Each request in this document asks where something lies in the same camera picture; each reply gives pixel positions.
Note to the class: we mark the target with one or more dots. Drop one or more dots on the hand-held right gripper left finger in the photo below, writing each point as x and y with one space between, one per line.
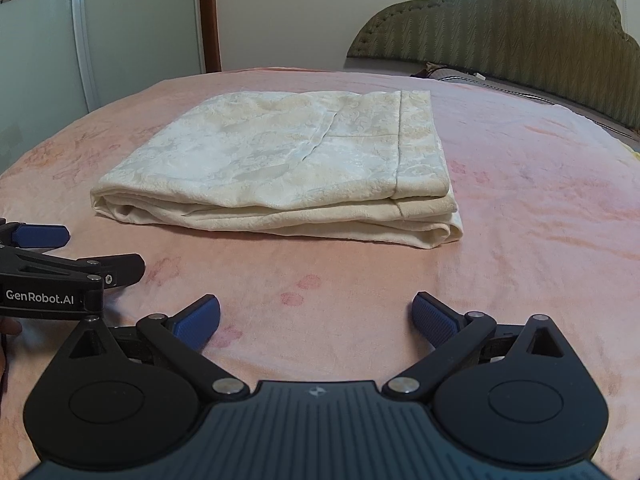
196 321

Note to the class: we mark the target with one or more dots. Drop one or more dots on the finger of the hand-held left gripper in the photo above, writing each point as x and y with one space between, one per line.
42 236
125 263

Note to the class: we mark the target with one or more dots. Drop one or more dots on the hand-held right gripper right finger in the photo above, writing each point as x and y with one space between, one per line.
435 319

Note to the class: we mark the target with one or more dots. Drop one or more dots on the cream pants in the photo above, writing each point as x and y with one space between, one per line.
275 160

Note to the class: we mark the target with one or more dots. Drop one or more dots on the person's left hand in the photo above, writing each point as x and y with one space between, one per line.
10 328

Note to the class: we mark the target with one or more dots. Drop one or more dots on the pink bed sheet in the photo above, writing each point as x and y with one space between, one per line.
525 210

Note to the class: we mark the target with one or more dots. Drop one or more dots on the white flower-print sliding door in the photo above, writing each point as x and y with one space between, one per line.
135 35

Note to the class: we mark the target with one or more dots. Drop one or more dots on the olive padded headboard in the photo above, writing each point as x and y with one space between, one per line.
500 25

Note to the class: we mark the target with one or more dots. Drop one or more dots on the brown wooden door frame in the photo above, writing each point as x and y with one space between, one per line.
210 15

